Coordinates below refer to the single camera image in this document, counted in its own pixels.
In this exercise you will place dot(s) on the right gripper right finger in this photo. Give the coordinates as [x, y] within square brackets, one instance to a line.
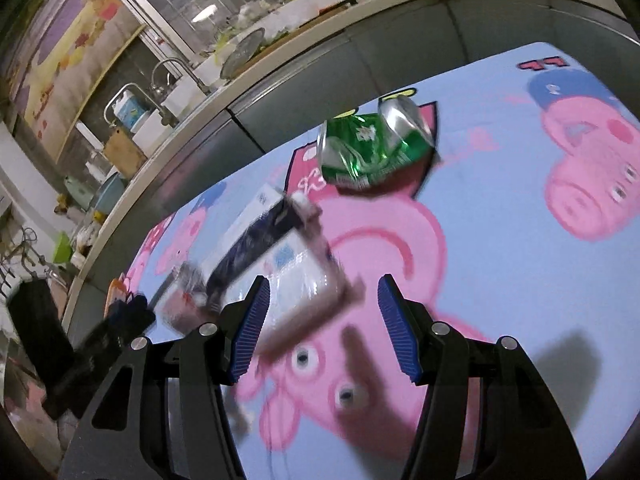
[521, 432]

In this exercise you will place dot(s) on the Peppa Pig blue tablecloth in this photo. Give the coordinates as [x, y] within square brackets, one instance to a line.
[527, 225]

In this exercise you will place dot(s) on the chrome kitchen faucet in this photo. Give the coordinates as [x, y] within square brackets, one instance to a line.
[176, 68]

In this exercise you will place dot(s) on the crushed green soda can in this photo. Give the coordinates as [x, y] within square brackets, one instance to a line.
[362, 151]

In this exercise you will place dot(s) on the glass pot lid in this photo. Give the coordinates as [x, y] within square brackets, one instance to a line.
[242, 53]

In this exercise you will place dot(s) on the white tissue pack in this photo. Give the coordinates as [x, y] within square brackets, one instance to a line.
[310, 290]

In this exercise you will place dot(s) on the wooden cutting board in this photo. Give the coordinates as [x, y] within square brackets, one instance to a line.
[121, 151]

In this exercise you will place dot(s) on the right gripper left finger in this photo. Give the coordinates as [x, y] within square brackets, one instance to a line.
[159, 413]

